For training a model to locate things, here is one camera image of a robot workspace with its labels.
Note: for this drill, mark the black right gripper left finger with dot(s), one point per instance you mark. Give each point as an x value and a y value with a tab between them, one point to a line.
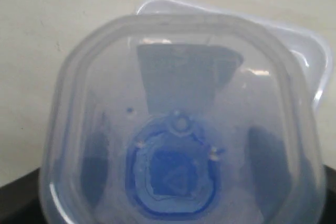
20	202

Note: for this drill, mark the clear plastic tall container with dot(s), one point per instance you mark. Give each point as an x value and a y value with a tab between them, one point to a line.
256	83

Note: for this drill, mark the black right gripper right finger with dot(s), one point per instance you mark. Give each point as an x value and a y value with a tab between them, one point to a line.
329	212

